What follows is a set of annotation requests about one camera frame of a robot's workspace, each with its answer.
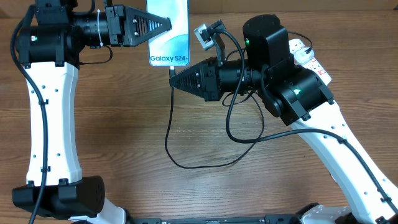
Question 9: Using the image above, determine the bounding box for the white power strip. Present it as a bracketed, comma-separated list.
[289, 39, 331, 85]

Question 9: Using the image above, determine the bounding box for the black USB charging cable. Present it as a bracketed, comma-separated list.
[164, 30, 313, 170]

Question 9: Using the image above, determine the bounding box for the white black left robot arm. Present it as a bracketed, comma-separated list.
[10, 0, 172, 223]

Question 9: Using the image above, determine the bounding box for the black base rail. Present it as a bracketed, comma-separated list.
[132, 214, 302, 224]

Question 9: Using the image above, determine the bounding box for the white charger plug adapter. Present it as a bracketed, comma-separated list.
[294, 48, 315, 65]

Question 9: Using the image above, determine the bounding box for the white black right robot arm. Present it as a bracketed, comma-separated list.
[169, 14, 397, 223]

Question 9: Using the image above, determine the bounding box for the blue Samsung smartphone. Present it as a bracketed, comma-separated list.
[146, 0, 190, 67]

